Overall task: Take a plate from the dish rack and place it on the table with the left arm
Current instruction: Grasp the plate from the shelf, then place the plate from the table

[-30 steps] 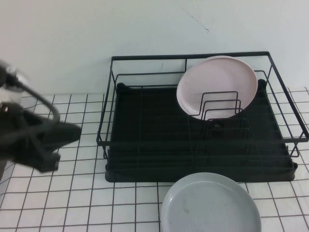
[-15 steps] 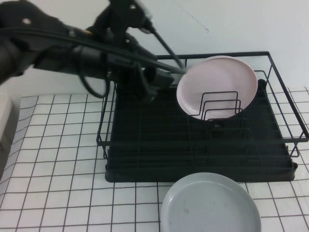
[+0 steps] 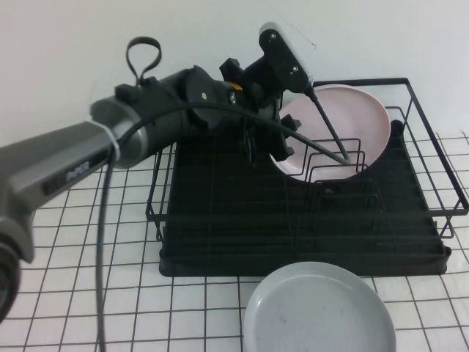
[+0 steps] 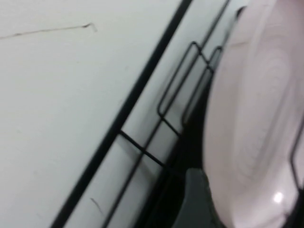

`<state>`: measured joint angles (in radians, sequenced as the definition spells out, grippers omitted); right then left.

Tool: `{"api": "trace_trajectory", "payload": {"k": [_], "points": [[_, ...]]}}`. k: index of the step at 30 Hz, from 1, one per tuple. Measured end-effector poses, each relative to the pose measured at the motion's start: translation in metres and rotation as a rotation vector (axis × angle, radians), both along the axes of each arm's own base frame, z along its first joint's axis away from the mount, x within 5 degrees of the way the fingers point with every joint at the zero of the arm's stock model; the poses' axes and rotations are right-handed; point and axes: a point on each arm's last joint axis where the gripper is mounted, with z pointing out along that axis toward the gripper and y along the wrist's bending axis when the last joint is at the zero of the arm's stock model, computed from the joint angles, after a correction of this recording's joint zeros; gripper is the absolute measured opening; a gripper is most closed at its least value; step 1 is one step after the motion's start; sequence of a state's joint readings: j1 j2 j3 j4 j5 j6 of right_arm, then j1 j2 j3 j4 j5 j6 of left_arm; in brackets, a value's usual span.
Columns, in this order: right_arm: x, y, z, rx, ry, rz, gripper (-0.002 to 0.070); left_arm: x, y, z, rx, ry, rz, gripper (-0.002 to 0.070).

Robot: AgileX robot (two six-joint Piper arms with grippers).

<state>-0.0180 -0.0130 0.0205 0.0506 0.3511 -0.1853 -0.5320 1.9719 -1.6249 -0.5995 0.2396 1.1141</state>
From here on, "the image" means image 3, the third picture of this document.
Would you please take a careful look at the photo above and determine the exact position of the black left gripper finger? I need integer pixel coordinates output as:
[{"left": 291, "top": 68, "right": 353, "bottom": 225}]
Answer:
[
  {"left": 272, "top": 113, "right": 300, "bottom": 163},
  {"left": 243, "top": 120, "right": 258, "bottom": 166}
]

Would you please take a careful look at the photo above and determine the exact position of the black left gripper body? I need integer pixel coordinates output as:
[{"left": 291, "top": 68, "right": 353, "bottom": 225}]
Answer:
[{"left": 218, "top": 56, "right": 285, "bottom": 122}]

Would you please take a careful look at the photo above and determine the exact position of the pink round plate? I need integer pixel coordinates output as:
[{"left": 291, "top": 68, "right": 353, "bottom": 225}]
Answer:
[{"left": 270, "top": 84, "right": 391, "bottom": 183}]

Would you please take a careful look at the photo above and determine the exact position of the grey round plate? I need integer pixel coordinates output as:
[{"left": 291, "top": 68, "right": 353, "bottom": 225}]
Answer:
[{"left": 243, "top": 260, "right": 398, "bottom": 352}]

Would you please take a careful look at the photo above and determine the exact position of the black plastic drip tray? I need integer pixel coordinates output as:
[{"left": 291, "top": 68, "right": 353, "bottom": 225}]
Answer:
[{"left": 158, "top": 120, "right": 448, "bottom": 277}]

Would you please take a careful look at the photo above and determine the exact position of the white black-grid tablecloth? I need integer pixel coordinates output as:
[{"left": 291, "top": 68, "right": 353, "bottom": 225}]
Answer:
[{"left": 0, "top": 134, "right": 469, "bottom": 352}]

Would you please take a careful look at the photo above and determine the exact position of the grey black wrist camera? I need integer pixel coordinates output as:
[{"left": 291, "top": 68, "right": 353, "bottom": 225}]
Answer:
[{"left": 257, "top": 21, "right": 315, "bottom": 95}]

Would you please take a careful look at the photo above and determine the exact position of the black wire dish rack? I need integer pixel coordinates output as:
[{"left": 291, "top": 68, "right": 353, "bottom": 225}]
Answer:
[{"left": 145, "top": 77, "right": 469, "bottom": 241}]

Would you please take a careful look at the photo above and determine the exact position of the black strap loop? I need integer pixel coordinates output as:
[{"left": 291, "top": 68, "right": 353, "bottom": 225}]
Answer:
[{"left": 125, "top": 36, "right": 163, "bottom": 86}]

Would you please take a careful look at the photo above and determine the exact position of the white cable tie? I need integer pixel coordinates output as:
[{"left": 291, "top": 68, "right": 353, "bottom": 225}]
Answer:
[{"left": 97, "top": 120, "right": 122, "bottom": 162}]

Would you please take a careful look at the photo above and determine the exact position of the black camera cable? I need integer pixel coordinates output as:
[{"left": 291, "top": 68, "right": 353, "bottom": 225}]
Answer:
[{"left": 94, "top": 87, "right": 352, "bottom": 352}]

